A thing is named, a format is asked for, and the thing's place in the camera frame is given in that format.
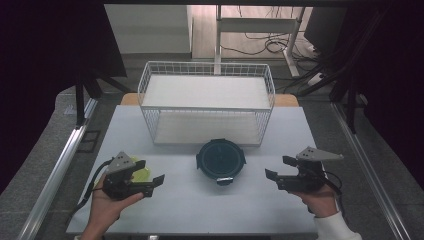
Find right hand-held gripper cable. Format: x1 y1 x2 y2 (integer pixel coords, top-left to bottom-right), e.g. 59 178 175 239
321 169 348 224

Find black box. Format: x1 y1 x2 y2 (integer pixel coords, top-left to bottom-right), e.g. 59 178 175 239
303 6 348 56

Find white cabinet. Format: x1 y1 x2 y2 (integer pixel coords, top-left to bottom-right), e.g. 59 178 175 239
104 4 194 55

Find round dark lidded food container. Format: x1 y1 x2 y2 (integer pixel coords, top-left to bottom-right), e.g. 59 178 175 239
195 138 248 187

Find left hand-held gripper cable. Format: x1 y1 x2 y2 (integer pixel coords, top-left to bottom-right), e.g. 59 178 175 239
66 158 114 226

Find wooden table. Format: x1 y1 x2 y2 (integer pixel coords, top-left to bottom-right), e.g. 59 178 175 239
119 92 300 108

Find white wire shelf rack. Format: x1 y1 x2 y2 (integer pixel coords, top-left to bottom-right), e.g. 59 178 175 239
137 60 276 148

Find yellow-green lidded square container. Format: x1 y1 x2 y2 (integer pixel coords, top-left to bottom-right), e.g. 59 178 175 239
128 156 153 184

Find aluminium rail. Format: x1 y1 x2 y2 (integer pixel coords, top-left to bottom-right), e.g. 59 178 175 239
331 101 411 240
16 98 99 240

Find hand-held gripper cable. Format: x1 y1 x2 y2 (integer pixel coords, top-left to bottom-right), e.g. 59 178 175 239
321 169 348 224
66 158 114 226

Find person's right hand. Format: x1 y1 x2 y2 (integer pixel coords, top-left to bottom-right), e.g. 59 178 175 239
293 183 341 218

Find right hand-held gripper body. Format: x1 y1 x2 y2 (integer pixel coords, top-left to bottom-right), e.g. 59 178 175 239
275 146 344 194

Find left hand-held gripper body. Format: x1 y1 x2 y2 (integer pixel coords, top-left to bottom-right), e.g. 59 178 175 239
101 151 155 201

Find black floor cables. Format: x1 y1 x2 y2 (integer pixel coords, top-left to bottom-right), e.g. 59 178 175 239
219 4 321 63

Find white power strip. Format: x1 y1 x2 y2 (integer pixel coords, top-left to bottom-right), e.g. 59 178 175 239
307 72 324 87

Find person's left hand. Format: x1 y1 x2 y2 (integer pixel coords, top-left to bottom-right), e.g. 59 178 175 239
87 174 145 234

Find black metal stand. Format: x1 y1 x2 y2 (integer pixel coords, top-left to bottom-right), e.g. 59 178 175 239
74 66 133 129
298 6 368 134

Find white metal desk frame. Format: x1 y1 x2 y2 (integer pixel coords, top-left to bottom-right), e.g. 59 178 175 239
214 4 306 78

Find dark curtain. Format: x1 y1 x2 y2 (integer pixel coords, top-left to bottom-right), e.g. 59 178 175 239
0 0 128 194
346 0 424 191

